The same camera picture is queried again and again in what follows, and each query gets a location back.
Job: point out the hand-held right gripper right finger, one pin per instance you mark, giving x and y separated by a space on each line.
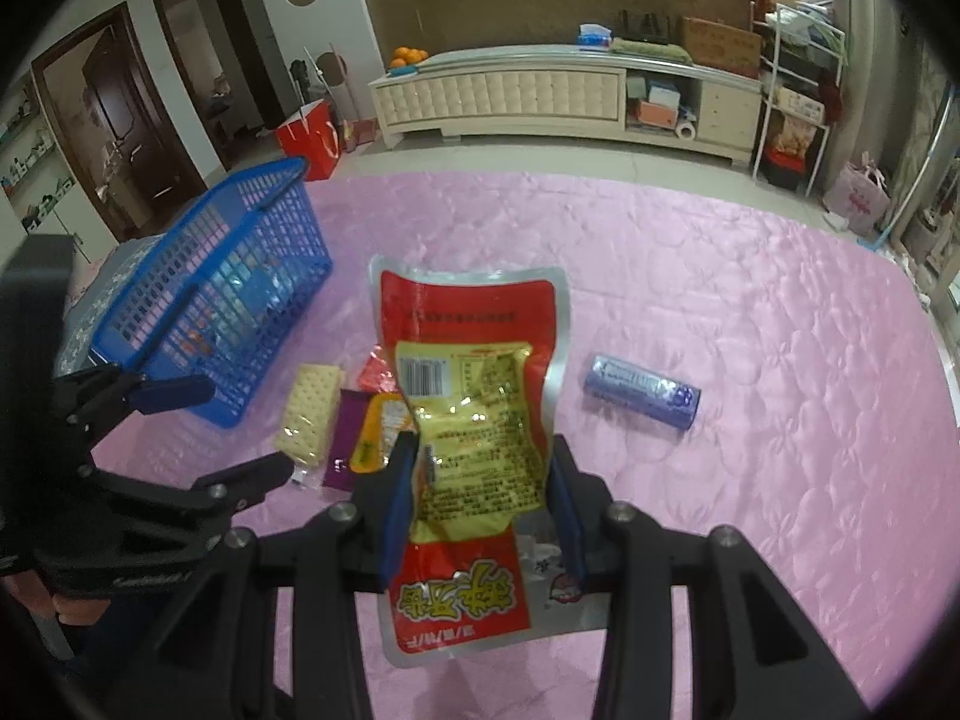
568 525

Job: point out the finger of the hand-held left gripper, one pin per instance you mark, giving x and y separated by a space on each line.
172 395
247 478

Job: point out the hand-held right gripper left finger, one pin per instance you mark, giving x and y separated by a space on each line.
397 510

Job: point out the blue plastic basket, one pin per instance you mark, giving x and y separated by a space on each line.
225 399

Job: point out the orange snack packet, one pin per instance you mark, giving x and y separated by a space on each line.
375 427

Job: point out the purple snack packet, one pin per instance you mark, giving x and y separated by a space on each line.
345 442

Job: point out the clear cracker packet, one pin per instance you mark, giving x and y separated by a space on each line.
307 412

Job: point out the light blue snack packet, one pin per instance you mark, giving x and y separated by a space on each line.
247 285

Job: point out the small red snack packet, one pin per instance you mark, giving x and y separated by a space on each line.
373 375

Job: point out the large red yellow snack packet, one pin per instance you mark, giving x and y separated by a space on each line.
472 390

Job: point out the purple chewing gum pack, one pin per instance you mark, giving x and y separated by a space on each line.
641 390

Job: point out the chair with grey cover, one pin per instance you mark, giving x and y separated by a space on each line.
97 292

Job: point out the pink quilted tablecloth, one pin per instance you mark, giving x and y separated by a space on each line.
750 390

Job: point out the brown wooden door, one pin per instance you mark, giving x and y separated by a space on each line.
112 120

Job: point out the red paper bag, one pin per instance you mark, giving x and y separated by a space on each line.
311 139

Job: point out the blue plate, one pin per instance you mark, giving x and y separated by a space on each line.
401 70

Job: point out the white paper roll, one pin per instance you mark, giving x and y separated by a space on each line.
686 130

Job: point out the pile of oranges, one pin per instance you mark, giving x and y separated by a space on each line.
409 56

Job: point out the orange box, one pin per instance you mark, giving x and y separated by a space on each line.
658 114

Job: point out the cream tv cabinet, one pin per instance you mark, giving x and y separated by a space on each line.
510 97

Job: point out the pink gift bag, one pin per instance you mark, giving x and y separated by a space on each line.
859 199

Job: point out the green folded cloth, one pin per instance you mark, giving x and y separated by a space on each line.
649 50

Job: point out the blue tissue box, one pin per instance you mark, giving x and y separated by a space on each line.
594 35

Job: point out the white metal rack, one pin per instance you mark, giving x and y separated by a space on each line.
799 90

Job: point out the cardboard box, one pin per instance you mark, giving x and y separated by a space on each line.
720 49

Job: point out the dark door frame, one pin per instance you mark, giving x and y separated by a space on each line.
244 52

